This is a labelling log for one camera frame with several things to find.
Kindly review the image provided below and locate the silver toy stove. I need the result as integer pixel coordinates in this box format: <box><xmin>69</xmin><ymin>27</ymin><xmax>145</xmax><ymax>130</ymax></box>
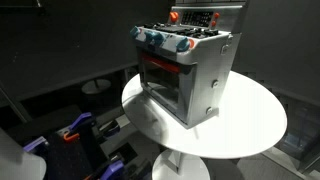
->
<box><xmin>129</xmin><ymin>3</ymin><xmax>246</xmax><ymax>130</ymax></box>

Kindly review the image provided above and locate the teal stove knob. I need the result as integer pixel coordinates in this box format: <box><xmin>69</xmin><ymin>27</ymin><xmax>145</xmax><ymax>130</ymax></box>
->
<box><xmin>129</xmin><ymin>25</ymin><xmax>141</xmax><ymax>38</ymax></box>
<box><xmin>176</xmin><ymin>36</ymin><xmax>191</xmax><ymax>53</ymax></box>
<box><xmin>152</xmin><ymin>32</ymin><xmax>166</xmax><ymax>47</ymax></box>
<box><xmin>144</xmin><ymin>30</ymin><xmax>155</xmax><ymax>43</ymax></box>

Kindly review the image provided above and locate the orange stove knob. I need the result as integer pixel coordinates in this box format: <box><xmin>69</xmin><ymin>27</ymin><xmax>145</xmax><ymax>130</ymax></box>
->
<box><xmin>169</xmin><ymin>11</ymin><xmax>180</xmax><ymax>24</ymax></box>

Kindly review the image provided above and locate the black stove keypad panel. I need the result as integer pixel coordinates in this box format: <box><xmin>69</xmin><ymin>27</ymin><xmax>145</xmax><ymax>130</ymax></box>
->
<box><xmin>181</xmin><ymin>10</ymin><xmax>214</xmax><ymax>27</ymax></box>

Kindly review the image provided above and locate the orange clamp trigger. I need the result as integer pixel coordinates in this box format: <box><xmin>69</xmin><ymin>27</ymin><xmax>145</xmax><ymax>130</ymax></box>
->
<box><xmin>63</xmin><ymin>132</ymin><xmax>81</xmax><ymax>144</ymax></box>

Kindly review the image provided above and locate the black mounting plate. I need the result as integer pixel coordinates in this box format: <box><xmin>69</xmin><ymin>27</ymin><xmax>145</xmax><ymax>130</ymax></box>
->
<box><xmin>43</xmin><ymin>126</ymin><xmax>111</xmax><ymax>180</ymax></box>

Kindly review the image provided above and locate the red oven door handle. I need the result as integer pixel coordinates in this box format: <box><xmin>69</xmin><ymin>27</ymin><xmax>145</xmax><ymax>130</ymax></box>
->
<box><xmin>141</xmin><ymin>53</ymin><xmax>181</xmax><ymax>74</ymax></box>

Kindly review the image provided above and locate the grey round pedestal base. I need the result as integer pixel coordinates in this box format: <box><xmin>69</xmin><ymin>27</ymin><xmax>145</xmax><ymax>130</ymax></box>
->
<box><xmin>81</xmin><ymin>78</ymin><xmax>112</xmax><ymax>95</ymax></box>

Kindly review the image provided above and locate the white round table pedestal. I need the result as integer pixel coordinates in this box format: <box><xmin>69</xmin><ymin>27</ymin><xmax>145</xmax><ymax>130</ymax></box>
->
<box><xmin>151</xmin><ymin>148</ymin><xmax>211</xmax><ymax>180</ymax></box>

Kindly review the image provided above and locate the purple clamp handle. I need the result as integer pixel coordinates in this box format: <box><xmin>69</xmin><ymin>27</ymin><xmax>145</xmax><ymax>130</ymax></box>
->
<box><xmin>99</xmin><ymin>159</ymin><xmax>125</xmax><ymax>180</ymax></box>
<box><xmin>23</xmin><ymin>135</ymin><xmax>49</xmax><ymax>154</ymax></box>
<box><xmin>68</xmin><ymin>112</ymin><xmax>94</xmax><ymax>132</ymax></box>

